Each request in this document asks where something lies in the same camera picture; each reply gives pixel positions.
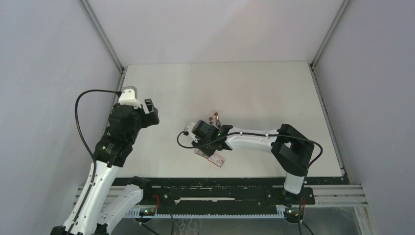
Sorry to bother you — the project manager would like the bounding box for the red white staple box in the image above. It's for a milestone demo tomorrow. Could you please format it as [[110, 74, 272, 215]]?
[[194, 149, 225, 167]]

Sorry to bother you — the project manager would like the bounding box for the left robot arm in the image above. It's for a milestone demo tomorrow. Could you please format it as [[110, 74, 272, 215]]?
[[50, 99, 160, 235]]

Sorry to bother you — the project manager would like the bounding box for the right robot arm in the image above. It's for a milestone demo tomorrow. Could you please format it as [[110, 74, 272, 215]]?
[[184, 120, 323, 204]]

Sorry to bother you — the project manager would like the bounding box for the left circuit board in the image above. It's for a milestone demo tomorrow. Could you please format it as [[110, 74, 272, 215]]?
[[139, 209, 157, 217]]

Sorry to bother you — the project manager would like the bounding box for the circuit board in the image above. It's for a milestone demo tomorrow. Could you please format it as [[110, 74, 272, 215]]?
[[284, 208, 304, 219], [139, 209, 157, 217]]

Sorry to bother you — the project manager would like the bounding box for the right circuit board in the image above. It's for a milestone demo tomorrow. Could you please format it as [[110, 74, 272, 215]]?
[[284, 208, 304, 219]]

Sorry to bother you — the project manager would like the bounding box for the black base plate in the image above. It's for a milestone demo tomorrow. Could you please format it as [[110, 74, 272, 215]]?
[[134, 177, 349, 216]]

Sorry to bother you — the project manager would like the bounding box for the white cable duct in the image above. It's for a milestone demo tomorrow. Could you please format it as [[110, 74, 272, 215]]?
[[123, 207, 285, 219]]

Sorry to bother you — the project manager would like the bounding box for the left corner aluminium post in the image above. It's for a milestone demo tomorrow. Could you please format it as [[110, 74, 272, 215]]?
[[78, 0, 124, 74]]

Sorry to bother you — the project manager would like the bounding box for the corner aluminium post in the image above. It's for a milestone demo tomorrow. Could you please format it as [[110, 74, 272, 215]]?
[[78, 0, 124, 74], [310, 0, 353, 70]]

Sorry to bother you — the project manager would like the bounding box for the aluminium rail frame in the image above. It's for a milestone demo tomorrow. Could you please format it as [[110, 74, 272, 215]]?
[[72, 185, 369, 208]]

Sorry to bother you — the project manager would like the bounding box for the right corner aluminium post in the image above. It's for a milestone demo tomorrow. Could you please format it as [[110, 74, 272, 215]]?
[[310, 0, 353, 70]]

